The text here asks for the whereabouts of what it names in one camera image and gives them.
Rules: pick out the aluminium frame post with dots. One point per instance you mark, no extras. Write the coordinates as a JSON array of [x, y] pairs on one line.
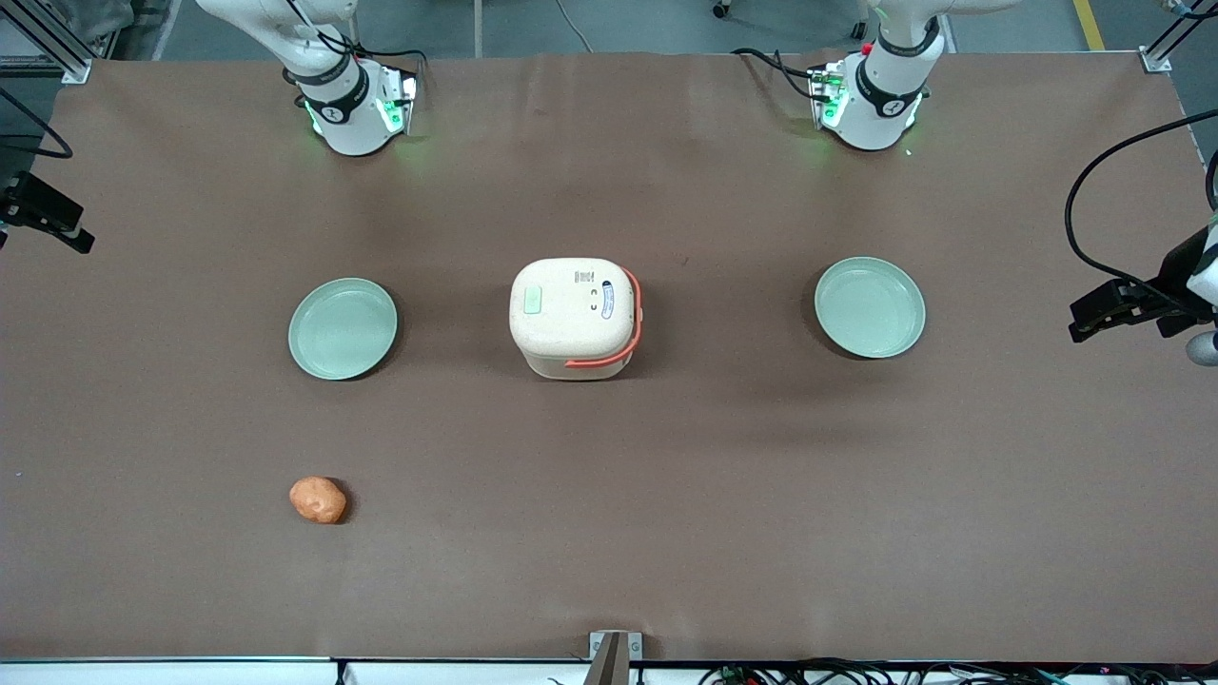
[[1168, 43], [57, 48]]

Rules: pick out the pale green round plate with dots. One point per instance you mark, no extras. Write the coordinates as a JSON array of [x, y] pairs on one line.
[[343, 329], [870, 307]]

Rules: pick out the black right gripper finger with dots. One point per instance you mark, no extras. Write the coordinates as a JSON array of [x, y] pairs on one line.
[[48, 214]]

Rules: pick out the grey metal mount bracket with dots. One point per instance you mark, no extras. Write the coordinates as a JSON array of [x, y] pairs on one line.
[[615, 658]]

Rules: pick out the orange potato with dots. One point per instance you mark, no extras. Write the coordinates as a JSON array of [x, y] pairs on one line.
[[318, 499]]

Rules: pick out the black caster wheel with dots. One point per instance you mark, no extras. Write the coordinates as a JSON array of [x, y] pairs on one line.
[[722, 9], [859, 29]]

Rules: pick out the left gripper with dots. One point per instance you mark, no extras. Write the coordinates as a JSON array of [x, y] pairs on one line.
[[1178, 270]]

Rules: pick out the brown table cover mat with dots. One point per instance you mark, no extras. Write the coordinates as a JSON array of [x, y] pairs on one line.
[[666, 533]]

